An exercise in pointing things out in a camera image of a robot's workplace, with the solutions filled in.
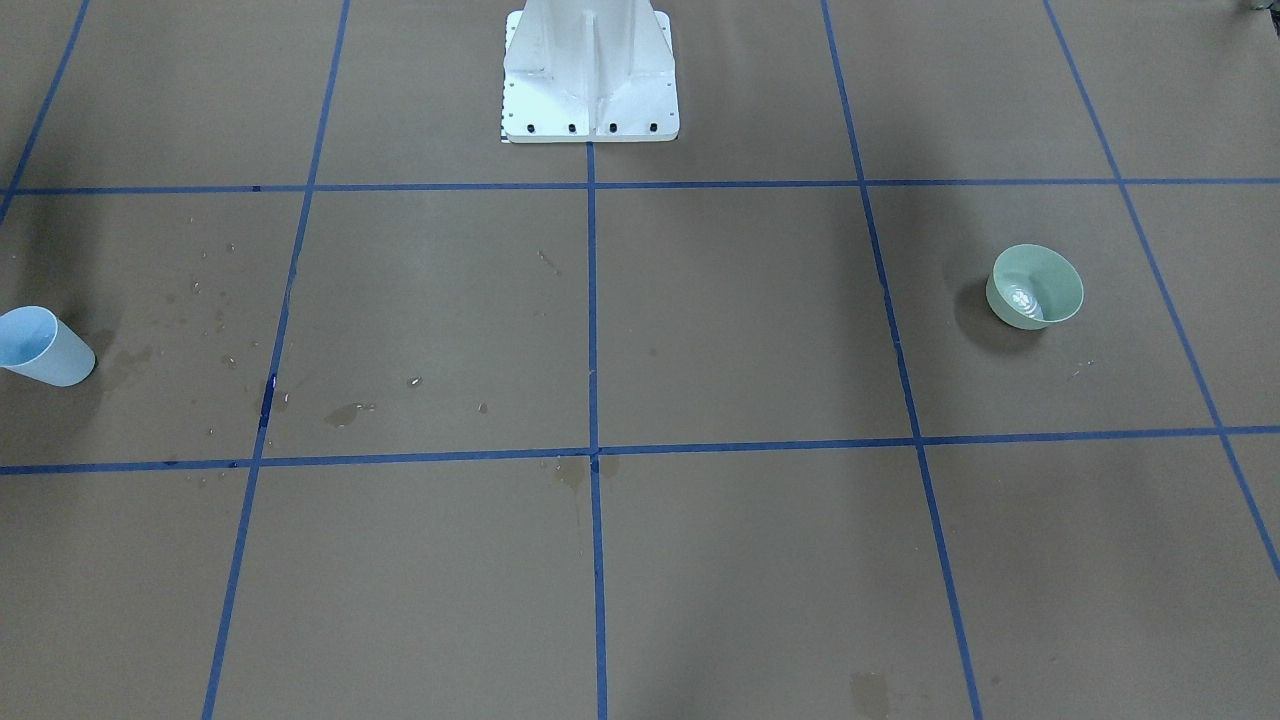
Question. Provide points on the pale green ceramic bowl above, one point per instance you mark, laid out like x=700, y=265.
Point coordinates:
x=1031, y=287

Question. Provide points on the light blue plastic cup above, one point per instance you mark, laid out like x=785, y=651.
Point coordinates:
x=37, y=344

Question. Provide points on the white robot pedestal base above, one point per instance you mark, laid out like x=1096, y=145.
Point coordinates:
x=589, y=72

